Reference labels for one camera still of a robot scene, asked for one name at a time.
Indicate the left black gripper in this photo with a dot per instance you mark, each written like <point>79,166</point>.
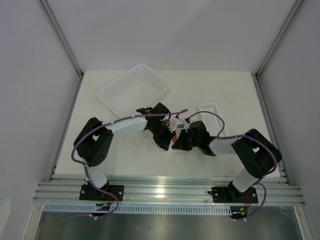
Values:
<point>164,142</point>

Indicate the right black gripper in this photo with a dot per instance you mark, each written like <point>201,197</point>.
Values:
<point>180,144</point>

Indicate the orange plastic fork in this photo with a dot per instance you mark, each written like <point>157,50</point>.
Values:
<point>175,138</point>

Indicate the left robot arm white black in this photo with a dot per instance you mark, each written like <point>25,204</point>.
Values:
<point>92,145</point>

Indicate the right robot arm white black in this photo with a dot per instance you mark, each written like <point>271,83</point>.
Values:
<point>257,154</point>

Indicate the small white utensil tray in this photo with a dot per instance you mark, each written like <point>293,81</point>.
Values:
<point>212,123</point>

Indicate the large white plastic basket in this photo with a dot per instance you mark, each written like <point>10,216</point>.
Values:
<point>139,87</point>

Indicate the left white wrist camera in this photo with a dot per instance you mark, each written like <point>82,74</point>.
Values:
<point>177,123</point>

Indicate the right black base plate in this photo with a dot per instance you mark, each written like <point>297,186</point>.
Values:
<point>225,196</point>

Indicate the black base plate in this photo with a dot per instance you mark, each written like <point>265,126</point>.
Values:
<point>89,193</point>
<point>225,196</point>

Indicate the right aluminium frame post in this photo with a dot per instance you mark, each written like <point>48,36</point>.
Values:
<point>283,31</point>

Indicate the aluminium frame post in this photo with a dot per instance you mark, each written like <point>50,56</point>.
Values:
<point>283,31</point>
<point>53,21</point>

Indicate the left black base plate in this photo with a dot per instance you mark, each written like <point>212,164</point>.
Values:
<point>89,193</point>

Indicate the aluminium mounting rail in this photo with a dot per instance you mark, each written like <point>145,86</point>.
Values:
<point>167,190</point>

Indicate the white slotted cable duct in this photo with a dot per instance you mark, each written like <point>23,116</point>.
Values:
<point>130,208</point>

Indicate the left aluminium frame post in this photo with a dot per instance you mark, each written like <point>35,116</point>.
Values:
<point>53,21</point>

